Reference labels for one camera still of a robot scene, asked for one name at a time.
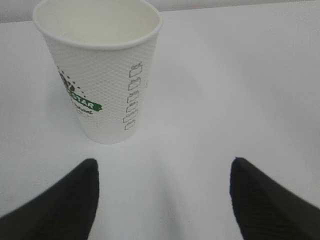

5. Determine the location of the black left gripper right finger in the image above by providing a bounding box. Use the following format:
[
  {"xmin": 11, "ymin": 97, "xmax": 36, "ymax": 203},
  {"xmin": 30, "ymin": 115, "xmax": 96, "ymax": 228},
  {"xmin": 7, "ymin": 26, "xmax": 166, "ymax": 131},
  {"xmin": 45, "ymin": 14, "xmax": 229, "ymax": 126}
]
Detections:
[{"xmin": 230, "ymin": 157, "xmax": 320, "ymax": 240}]

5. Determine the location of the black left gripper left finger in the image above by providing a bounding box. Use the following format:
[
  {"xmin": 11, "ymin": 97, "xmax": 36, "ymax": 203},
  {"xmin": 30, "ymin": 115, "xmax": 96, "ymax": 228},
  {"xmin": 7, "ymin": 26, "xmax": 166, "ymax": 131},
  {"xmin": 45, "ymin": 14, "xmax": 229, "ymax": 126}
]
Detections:
[{"xmin": 0, "ymin": 158, "xmax": 99, "ymax": 240}]

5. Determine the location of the white paper coffee cup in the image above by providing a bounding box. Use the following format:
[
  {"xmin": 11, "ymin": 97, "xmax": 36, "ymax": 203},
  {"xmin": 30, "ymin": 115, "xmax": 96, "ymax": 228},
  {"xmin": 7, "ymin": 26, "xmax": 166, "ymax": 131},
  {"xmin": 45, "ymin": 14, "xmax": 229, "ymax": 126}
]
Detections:
[{"xmin": 32, "ymin": 0, "xmax": 162, "ymax": 144}]

